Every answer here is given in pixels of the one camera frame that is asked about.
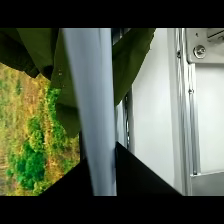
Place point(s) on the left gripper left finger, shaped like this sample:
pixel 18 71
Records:
pixel 78 181

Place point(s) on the white garment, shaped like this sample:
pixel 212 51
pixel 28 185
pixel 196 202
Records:
pixel 91 100

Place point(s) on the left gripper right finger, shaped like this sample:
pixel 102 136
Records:
pixel 133 176

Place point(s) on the dark green garment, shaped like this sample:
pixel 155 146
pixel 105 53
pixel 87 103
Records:
pixel 130 66

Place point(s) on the silver frame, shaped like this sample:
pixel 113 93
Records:
pixel 200 51

